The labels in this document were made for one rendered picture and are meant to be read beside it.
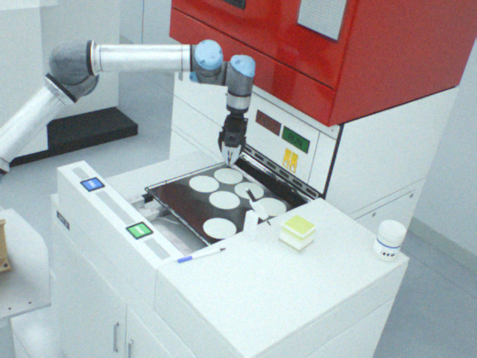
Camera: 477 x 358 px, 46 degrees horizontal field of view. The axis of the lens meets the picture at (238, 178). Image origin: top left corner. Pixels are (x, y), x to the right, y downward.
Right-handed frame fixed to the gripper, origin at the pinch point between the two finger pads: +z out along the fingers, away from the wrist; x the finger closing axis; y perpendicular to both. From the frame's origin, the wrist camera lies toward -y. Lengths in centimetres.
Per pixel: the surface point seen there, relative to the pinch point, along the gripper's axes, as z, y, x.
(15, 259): 17, -46, 51
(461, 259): 97, 108, -126
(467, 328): 100, 56, -121
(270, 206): 9.3, -6.4, -16.2
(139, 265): 8, -48, 15
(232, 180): 9.1, 4.8, -1.6
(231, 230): 9.3, -22.7, -6.1
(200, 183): 9.2, -1.0, 8.7
